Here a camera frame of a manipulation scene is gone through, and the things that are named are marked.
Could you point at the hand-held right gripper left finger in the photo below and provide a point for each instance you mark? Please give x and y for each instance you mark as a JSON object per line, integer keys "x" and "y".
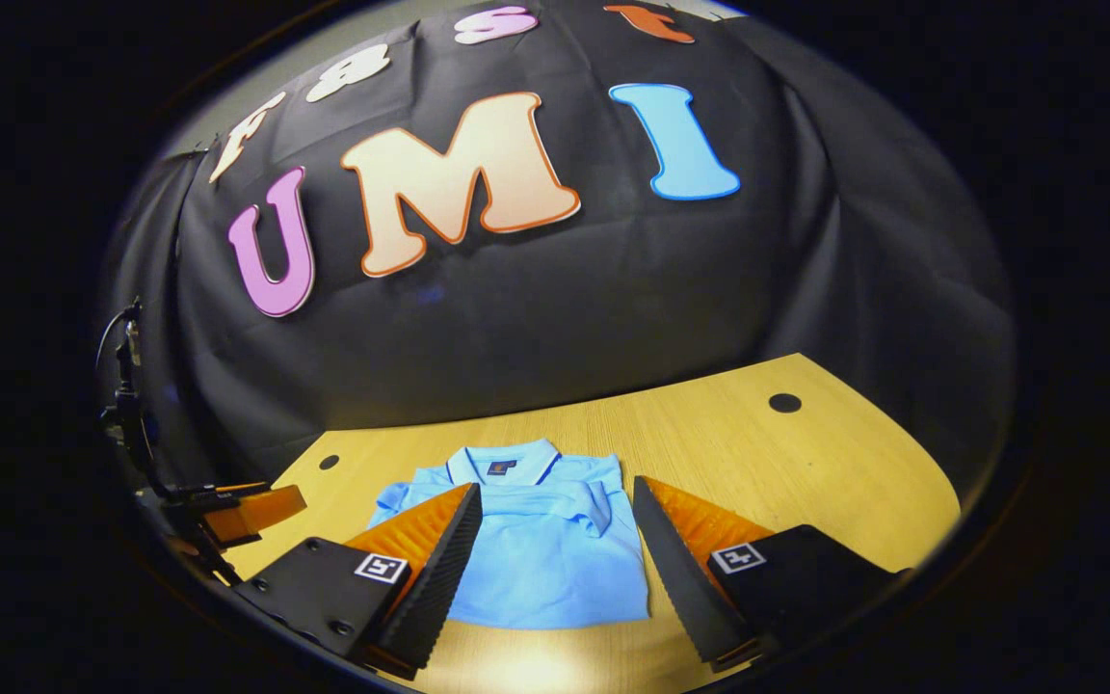
{"x": 439, "y": 578}

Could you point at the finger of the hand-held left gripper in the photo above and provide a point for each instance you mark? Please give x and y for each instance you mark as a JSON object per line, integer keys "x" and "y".
{"x": 256, "y": 516}

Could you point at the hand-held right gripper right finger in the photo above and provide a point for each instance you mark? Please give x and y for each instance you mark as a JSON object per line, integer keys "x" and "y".
{"x": 685, "y": 588}

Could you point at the light blue T-shirt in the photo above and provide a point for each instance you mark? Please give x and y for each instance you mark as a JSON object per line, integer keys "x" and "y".
{"x": 536, "y": 559}

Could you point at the black backdrop cloth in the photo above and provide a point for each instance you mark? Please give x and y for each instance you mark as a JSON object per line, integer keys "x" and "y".
{"x": 565, "y": 308}

